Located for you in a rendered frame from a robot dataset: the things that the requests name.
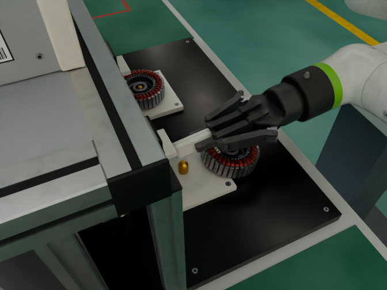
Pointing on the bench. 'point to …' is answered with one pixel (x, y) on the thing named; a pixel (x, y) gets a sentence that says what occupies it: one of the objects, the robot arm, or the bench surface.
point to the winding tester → (37, 39)
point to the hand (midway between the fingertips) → (192, 143)
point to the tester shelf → (74, 149)
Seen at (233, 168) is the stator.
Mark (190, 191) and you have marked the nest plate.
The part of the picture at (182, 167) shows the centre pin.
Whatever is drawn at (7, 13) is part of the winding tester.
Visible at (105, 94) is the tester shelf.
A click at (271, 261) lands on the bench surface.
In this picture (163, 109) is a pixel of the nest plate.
